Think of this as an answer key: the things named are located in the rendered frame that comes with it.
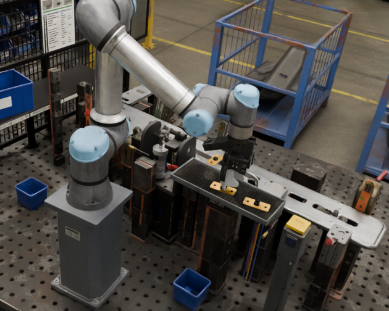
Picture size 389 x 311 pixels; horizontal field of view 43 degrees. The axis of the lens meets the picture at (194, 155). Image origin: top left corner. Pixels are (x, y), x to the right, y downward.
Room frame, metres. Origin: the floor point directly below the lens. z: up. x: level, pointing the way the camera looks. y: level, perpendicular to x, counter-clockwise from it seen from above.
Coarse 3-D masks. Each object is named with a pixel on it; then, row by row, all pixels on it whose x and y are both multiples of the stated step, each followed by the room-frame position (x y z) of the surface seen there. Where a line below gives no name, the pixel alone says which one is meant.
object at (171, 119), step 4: (164, 108) 2.05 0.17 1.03; (168, 108) 2.07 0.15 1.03; (164, 112) 2.05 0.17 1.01; (168, 112) 2.07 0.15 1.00; (172, 112) 2.11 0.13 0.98; (164, 116) 2.05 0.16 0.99; (168, 116) 2.07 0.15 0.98; (172, 116) 2.11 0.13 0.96; (164, 120) 2.05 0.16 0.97; (168, 120) 2.08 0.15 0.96; (172, 120) 2.11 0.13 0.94; (164, 136) 2.07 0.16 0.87
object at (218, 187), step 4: (212, 184) 1.32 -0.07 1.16; (216, 184) 1.32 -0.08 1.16; (220, 184) 1.33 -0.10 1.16; (212, 188) 1.30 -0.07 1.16; (216, 188) 1.30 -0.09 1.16; (220, 188) 1.30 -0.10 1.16; (228, 188) 1.31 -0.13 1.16; (232, 188) 1.31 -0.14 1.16; (224, 192) 1.29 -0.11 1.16; (228, 192) 1.29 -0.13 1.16; (232, 192) 1.29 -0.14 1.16
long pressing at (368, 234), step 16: (128, 112) 2.03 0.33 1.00; (144, 112) 2.05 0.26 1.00; (176, 128) 1.93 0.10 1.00; (256, 176) 1.64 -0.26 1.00; (272, 176) 1.65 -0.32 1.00; (288, 192) 1.56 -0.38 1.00; (304, 192) 1.57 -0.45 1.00; (288, 208) 1.45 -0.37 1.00; (304, 208) 1.47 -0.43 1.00; (336, 208) 1.49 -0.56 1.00; (352, 208) 1.51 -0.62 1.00; (320, 224) 1.38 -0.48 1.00; (368, 224) 1.42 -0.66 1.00; (384, 224) 1.44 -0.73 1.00; (352, 240) 1.32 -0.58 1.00; (368, 240) 1.33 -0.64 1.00
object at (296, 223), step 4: (296, 216) 1.21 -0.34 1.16; (292, 220) 1.19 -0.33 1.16; (296, 220) 1.19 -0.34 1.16; (300, 220) 1.19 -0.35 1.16; (304, 220) 1.20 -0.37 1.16; (288, 224) 1.17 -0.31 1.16; (292, 224) 1.17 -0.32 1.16; (296, 224) 1.17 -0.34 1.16; (300, 224) 1.18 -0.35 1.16; (304, 224) 1.18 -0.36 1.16; (308, 224) 1.18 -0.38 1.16; (292, 228) 1.16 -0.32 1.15; (296, 228) 1.15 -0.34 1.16; (300, 228) 1.16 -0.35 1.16; (304, 228) 1.16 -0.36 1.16; (300, 232) 1.15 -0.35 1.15; (304, 232) 1.15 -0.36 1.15
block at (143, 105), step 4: (136, 104) 2.15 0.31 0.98; (140, 104) 2.16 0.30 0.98; (144, 104) 2.16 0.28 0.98; (148, 104) 2.17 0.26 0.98; (152, 104) 2.17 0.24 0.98; (136, 108) 2.12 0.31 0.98; (140, 108) 2.12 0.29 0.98; (144, 108) 2.12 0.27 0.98; (148, 108) 2.14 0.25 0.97; (152, 108) 2.17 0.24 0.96; (148, 112) 2.14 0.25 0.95; (152, 112) 2.17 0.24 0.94
